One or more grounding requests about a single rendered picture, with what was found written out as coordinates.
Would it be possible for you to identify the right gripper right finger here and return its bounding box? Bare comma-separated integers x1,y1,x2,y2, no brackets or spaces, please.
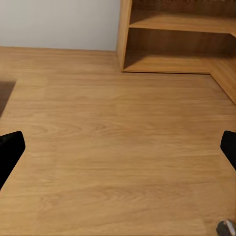
220,130,236,170

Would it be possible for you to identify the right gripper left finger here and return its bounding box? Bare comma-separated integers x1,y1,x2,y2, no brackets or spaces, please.
0,131,26,189

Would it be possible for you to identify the swivel chair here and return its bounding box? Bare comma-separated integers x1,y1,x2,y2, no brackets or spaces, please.
216,219,236,236

